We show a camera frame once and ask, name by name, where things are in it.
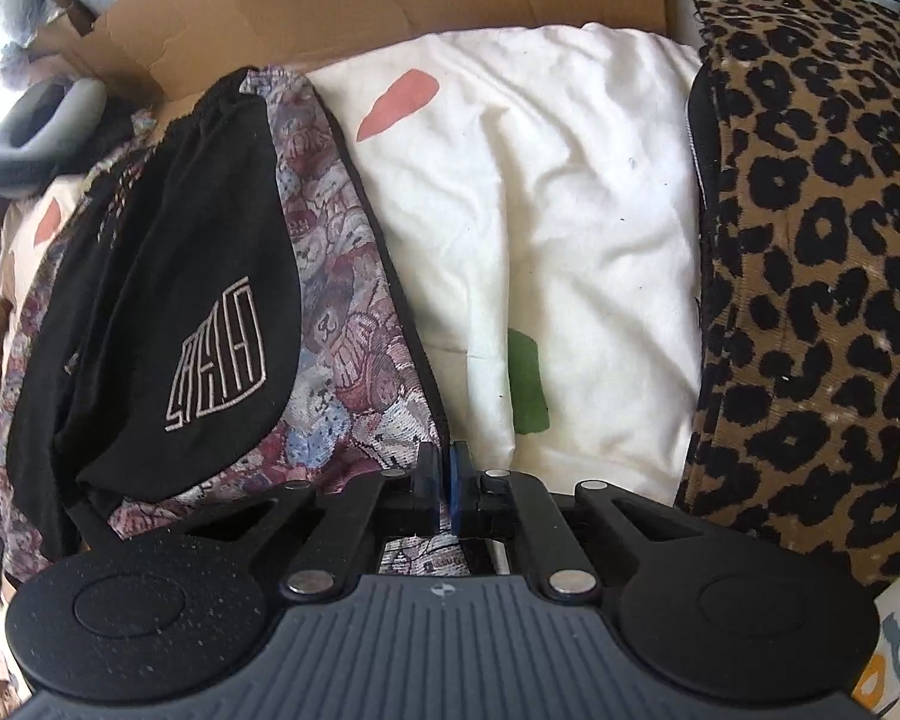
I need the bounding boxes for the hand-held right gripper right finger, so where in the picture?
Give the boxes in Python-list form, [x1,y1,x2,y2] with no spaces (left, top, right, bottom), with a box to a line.
[450,441,710,602]

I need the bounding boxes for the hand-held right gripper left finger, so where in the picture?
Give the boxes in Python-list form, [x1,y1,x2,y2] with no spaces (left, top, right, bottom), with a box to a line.
[172,442,445,602]

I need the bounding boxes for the black teddy bear print pants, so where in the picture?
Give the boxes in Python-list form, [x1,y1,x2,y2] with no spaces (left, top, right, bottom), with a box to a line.
[0,66,500,582]

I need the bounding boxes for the cream bear print bed sheet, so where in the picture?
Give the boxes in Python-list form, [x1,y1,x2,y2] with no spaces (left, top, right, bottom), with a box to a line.
[0,22,702,511]

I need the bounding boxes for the leopard print garment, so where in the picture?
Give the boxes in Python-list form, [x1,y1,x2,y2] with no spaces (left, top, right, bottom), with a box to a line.
[675,0,900,593]

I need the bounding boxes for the white cloth with coloured letters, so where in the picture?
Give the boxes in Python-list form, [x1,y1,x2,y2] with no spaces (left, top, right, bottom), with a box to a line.
[851,581,900,720]

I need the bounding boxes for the brown cardboard box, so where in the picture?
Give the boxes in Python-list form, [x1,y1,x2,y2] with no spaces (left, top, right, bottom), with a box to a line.
[37,0,680,128]

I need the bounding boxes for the grey fluffy cloth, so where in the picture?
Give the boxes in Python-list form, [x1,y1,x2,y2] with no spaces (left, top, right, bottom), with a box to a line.
[0,0,72,91]

